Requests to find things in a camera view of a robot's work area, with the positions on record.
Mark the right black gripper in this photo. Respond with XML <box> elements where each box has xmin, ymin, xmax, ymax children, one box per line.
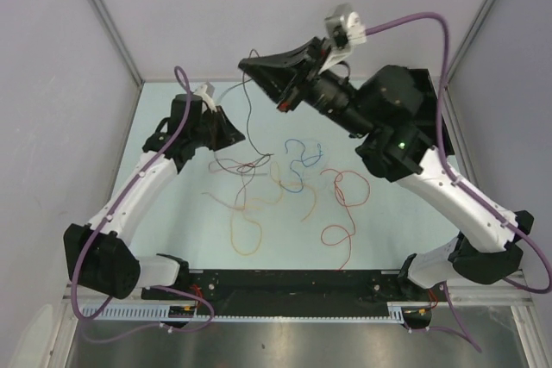
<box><xmin>237</xmin><ymin>38</ymin><xmax>374</xmax><ymax>140</ymax></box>

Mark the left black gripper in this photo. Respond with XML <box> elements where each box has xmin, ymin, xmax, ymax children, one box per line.
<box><xmin>190</xmin><ymin>105</ymin><xmax>245</xmax><ymax>152</ymax></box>

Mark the maroon cable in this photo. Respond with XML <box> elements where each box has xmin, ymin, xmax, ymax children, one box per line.
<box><xmin>202</xmin><ymin>156</ymin><xmax>277</xmax><ymax>214</ymax></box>

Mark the dark brown cable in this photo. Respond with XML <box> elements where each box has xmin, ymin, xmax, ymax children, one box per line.
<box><xmin>213</xmin><ymin>49</ymin><xmax>273</xmax><ymax>173</ymax></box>

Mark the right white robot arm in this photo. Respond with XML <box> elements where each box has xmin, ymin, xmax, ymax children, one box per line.
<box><xmin>238</xmin><ymin>38</ymin><xmax>533</xmax><ymax>300</ymax></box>

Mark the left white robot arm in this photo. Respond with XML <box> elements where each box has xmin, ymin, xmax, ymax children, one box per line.
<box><xmin>63</xmin><ymin>84</ymin><xmax>245</xmax><ymax>299</ymax></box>

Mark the black compartment bin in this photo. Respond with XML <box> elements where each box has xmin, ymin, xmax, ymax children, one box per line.
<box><xmin>409</xmin><ymin>69</ymin><xmax>437</xmax><ymax>144</ymax></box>

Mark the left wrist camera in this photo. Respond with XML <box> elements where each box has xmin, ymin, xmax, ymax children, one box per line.
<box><xmin>193</xmin><ymin>82</ymin><xmax>217</xmax><ymax>112</ymax></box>

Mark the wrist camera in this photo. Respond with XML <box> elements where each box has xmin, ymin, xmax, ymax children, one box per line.
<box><xmin>193</xmin><ymin>82</ymin><xmax>217</xmax><ymax>112</ymax></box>
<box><xmin>321</xmin><ymin>3</ymin><xmax>367</xmax><ymax>72</ymax></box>

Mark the orange cable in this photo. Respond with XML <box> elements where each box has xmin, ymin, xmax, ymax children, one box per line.
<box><xmin>230</xmin><ymin>160</ymin><xmax>319</xmax><ymax>256</ymax></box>

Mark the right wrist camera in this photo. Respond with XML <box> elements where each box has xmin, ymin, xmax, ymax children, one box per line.
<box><xmin>321</xmin><ymin>3</ymin><xmax>367</xmax><ymax>72</ymax></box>

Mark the white translucent cable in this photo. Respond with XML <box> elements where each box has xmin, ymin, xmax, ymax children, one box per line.
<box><xmin>297</xmin><ymin>138</ymin><xmax>336</xmax><ymax>192</ymax></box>

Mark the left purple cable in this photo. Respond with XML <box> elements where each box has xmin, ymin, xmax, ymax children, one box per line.
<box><xmin>71</xmin><ymin>65</ymin><xmax>216</xmax><ymax>346</ymax></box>

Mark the purple cable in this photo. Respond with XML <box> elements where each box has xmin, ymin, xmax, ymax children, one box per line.
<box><xmin>365</xmin><ymin>12</ymin><xmax>552</xmax><ymax>354</ymax></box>
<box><xmin>71</xmin><ymin>65</ymin><xmax>216</xmax><ymax>346</ymax></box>

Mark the blue cable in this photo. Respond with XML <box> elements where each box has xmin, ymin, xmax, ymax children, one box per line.
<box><xmin>278</xmin><ymin>139</ymin><xmax>324</xmax><ymax>195</ymax></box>

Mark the red cable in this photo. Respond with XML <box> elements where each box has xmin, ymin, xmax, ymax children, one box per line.
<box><xmin>319</xmin><ymin>168</ymin><xmax>372</xmax><ymax>271</ymax></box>

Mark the white slotted cable duct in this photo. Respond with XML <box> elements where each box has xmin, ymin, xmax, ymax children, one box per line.
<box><xmin>94</xmin><ymin>303</ymin><xmax>405</xmax><ymax>324</ymax></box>

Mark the left aluminium frame post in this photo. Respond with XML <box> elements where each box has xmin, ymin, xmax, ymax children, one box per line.
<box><xmin>87</xmin><ymin>0</ymin><xmax>144</xmax><ymax>89</ymax></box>

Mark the aluminium frame post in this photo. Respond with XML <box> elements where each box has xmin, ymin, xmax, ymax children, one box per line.
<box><xmin>87</xmin><ymin>0</ymin><xmax>144</xmax><ymax>89</ymax></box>
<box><xmin>448</xmin><ymin>0</ymin><xmax>498</xmax><ymax>81</ymax></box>

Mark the right aluminium frame post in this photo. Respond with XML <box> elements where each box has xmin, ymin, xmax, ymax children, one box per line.
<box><xmin>448</xmin><ymin>0</ymin><xmax>498</xmax><ymax>81</ymax></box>

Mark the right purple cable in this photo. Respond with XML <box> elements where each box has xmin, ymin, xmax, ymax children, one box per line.
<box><xmin>365</xmin><ymin>12</ymin><xmax>552</xmax><ymax>354</ymax></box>

